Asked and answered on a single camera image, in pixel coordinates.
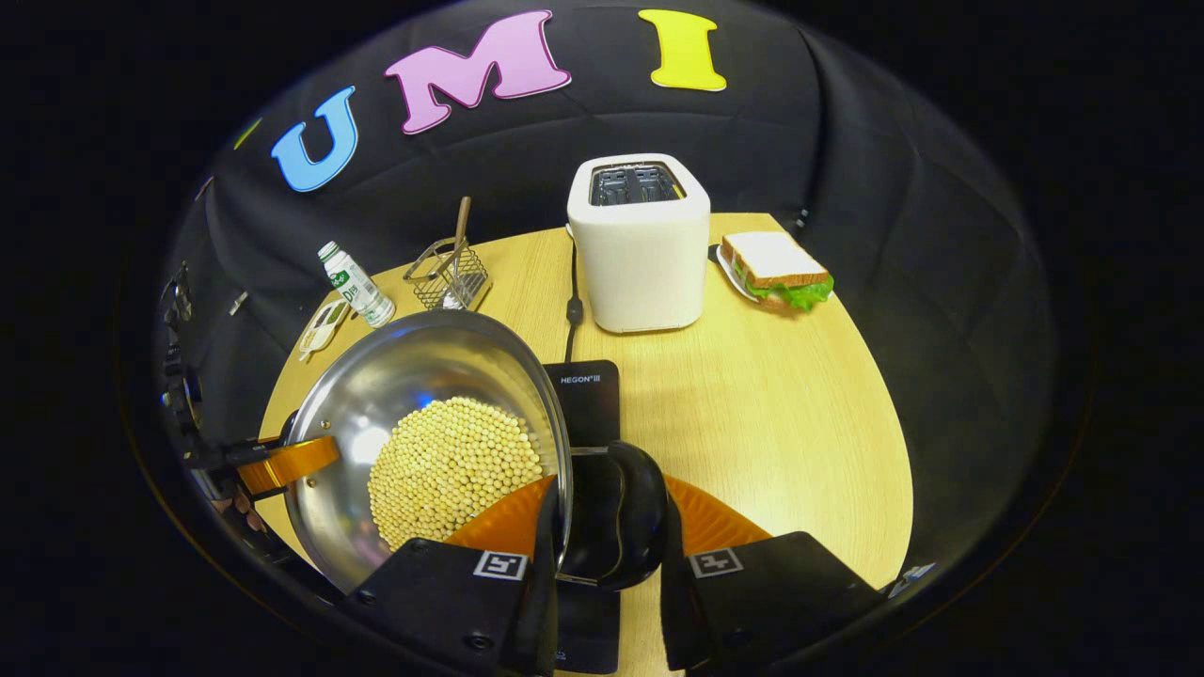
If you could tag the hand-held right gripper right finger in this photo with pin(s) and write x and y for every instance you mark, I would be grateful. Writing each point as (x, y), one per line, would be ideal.
(679, 611)

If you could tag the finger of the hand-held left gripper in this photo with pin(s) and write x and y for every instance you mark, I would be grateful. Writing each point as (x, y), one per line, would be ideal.
(292, 461)
(226, 454)

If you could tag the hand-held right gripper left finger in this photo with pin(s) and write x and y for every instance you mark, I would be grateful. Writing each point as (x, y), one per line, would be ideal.
(536, 602)

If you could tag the pile of yellow beans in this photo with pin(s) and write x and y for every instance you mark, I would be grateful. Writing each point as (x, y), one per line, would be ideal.
(451, 470)

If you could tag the black induction cooktop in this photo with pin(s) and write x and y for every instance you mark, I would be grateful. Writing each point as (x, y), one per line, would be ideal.
(588, 404)

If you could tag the white cloth clip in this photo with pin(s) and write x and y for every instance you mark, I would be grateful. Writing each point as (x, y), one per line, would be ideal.
(238, 303)

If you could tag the white divided sauce dish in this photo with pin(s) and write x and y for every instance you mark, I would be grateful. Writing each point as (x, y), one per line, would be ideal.
(324, 327)

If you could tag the small white green-label bottle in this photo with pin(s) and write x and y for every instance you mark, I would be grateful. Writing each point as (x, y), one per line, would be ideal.
(357, 287)

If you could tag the white toaster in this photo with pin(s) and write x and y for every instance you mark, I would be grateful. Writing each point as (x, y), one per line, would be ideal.
(640, 263)

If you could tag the sandwich with lettuce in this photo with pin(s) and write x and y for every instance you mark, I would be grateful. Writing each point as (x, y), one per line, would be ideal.
(776, 268)

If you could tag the black backdrop cloth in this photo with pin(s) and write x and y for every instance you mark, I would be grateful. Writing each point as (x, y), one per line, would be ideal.
(894, 235)

